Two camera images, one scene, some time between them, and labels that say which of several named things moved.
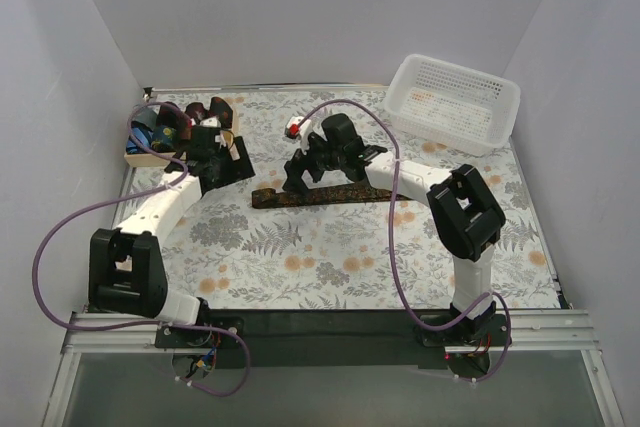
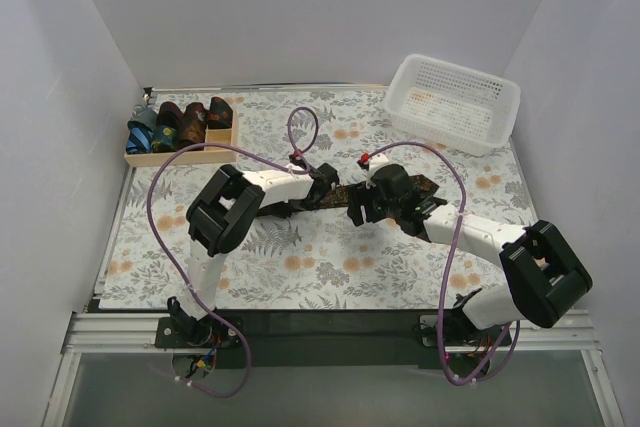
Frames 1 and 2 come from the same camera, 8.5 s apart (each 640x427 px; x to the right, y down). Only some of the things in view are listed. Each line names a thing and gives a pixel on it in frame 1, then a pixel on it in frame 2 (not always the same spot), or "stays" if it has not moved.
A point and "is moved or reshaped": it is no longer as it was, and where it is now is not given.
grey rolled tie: [145, 115] stays
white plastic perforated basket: [452, 107] stays
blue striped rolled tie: [143, 135] stays
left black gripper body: [201, 134] → [310, 197]
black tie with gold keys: [269, 198] is moved or reshaped
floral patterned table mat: [343, 241] stays
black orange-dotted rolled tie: [223, 111] stays
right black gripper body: [304, 164] → [358, 204]
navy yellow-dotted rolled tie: [164, 138] stays
